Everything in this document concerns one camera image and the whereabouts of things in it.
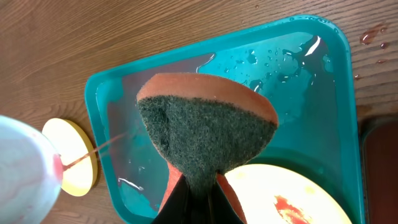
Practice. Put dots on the yellow plate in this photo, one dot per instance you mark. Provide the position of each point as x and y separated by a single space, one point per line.
72 143
273 194

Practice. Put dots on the light blue plate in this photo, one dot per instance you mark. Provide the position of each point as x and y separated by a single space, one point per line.
31 173

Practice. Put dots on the dark brown rectangular tray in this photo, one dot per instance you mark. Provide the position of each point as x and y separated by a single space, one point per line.
379 157

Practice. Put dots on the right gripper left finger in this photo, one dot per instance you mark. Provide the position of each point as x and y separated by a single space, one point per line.
178 208

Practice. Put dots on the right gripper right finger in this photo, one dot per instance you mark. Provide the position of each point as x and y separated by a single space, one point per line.
220 210

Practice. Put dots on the red and green sponge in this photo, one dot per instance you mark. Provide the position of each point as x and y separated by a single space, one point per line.
205 126

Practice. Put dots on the teal plastic tray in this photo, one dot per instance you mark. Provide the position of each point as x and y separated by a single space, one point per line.
302 64

